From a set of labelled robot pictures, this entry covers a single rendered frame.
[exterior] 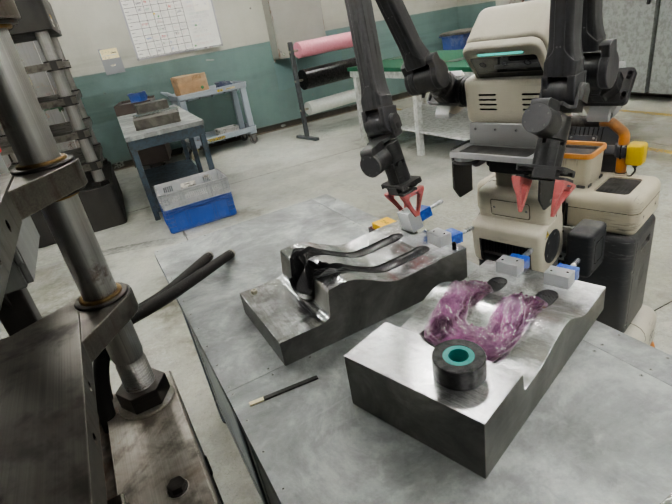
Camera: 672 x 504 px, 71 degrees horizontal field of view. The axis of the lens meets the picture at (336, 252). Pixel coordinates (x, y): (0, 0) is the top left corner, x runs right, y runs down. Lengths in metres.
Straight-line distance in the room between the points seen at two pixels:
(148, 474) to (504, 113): 1.19
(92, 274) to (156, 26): 6.64
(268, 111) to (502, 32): 6.62
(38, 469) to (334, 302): 0.59
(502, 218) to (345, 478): 0.98
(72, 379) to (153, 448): 0.28
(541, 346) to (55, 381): 0.74
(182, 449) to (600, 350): 0.78
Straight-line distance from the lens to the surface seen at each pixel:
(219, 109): 7.58
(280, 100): 7.83
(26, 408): 0.75
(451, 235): 1.19
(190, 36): 7.49
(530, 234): 1.45
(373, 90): 1.17
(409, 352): 0.81
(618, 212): 1.66
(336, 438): 0.84
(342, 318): 1.01
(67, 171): 0.85
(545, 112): 1.01
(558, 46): 1.08
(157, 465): 0.94
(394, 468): 0.79
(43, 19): 4.77
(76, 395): 0.72
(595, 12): 1.18
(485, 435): 0.71
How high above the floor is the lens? 1.42
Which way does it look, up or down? 26 degrees down
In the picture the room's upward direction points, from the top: 10 degrees counter-clockwise
